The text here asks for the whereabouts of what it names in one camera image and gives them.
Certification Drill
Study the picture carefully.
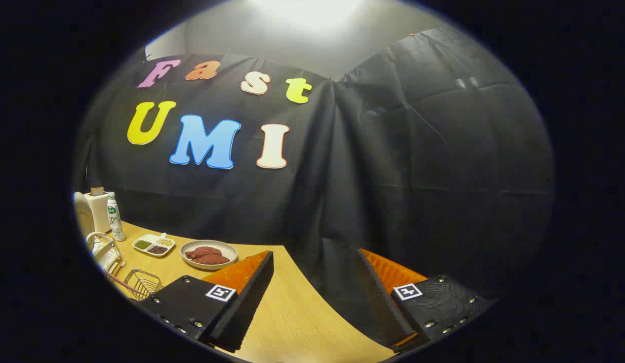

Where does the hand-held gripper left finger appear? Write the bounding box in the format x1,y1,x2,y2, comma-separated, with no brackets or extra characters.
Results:
137,250,274,353

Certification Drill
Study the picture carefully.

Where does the white wire dish rack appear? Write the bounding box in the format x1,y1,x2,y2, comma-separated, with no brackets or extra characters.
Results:
85,231,126,278

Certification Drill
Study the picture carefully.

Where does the white bottle green label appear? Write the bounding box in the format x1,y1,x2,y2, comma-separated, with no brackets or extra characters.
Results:
106,192,126,242

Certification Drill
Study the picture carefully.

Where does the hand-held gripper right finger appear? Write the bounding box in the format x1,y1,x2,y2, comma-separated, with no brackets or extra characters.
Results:
356,248,497,353

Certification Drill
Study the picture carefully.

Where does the black backdrop cloth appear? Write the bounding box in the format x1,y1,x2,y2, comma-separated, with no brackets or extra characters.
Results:
73,28,555,348

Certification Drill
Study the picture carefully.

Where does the metal wire basket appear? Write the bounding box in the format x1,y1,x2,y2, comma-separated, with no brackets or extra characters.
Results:
122,269,164,301

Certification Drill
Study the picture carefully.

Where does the white toaster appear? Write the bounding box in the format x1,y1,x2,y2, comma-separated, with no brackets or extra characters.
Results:
85,191,112,233

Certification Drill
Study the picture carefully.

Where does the grey plate with meat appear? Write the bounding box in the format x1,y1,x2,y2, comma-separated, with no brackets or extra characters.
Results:
180,239,238,270

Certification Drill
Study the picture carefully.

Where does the white divided bean dish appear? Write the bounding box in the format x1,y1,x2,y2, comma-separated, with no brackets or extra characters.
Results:
132,232,176,258

